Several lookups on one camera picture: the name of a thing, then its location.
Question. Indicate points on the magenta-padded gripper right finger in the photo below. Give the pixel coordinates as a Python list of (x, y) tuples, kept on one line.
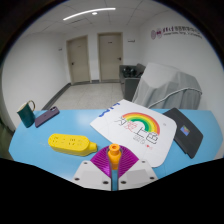
[(138, 175)]

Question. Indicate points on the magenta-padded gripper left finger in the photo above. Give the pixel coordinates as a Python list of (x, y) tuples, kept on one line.
[(91, 175)]

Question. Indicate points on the yellow power strip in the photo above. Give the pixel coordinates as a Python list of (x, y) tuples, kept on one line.
[(70, 144)]

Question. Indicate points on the white rainbow-printed mouse pad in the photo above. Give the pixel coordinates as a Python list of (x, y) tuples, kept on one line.
[(133, 128)]

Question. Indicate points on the purple phone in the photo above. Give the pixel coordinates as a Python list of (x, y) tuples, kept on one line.
[(46, 116)]

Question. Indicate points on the dark green mug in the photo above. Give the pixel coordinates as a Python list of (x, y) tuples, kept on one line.
[(26, 116)]

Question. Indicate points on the grey draped cover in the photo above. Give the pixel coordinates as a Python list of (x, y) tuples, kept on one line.
[(166, 86)]

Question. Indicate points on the grey sofa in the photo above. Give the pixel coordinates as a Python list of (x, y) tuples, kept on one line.
[(128, 81)]

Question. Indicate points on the beige door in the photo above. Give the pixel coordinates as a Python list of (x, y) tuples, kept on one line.
[(78, 60), (110, 56)]

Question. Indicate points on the long ceiling light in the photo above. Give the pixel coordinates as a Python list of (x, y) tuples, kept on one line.
[(88, 12)]

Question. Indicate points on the purple wall sign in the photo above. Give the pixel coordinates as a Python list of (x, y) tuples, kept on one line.
[(175, 32)]

